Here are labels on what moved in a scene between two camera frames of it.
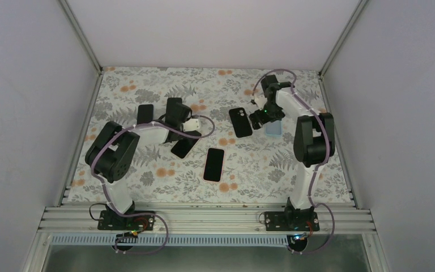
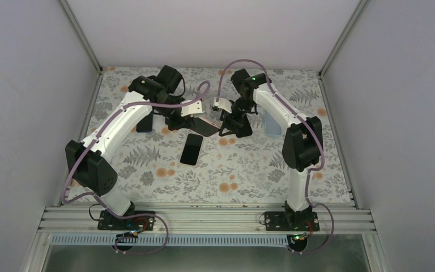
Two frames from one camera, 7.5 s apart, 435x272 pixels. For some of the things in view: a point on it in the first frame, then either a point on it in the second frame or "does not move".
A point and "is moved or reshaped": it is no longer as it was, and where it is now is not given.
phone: [182, 147] -> [191, 153]
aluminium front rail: [207, 219] does not move
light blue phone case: [273, 129] does not move
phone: [214, 164] is moved or reshaped
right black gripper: [262, 120] -> [227, 122]
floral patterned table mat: [210, 135] does not move
